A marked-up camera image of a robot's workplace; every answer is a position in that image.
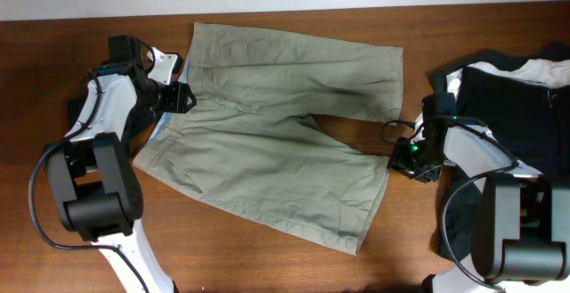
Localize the khaki shorts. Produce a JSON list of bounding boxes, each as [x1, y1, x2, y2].
[[134, 23, 403, 255]]

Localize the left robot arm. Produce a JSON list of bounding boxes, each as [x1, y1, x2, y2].
[[35, 53, 196, 292]]

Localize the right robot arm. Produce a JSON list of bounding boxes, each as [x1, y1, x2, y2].
[[389, 93, 569, 293]]

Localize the black folded garment left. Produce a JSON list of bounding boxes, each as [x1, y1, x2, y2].
[[66, 99, 157, 159]]

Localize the black garment in pile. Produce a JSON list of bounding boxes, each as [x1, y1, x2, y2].
[[428, 42, 570, 263]]

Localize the white garment in pile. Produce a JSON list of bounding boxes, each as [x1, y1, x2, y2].
[[468, 59, 569, 88]]

